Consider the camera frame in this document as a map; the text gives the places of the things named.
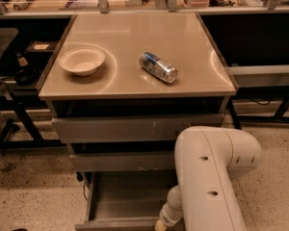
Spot grey bottom drawer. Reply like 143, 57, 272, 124
75, 170, 177, 231

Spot grey drawer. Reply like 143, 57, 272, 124
52, 114, 224, 143
70, 151, 174, 172
75, 170, 177, 231

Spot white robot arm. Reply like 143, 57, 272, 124
155, 126, 261, 231

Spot grey middle drawer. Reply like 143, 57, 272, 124
70, 151, 174, 172

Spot grey top drawer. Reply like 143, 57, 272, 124
52, 114, 224, 143

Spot grey drawer cabinet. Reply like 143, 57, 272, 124
36, 12, 239, 197

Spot silver blue drink can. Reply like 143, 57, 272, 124
139, 52, 177, 84

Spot white paper bowl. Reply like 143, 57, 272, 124
59, 47, 106, 76

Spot black box with label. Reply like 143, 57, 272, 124
26, 40, 57, 53

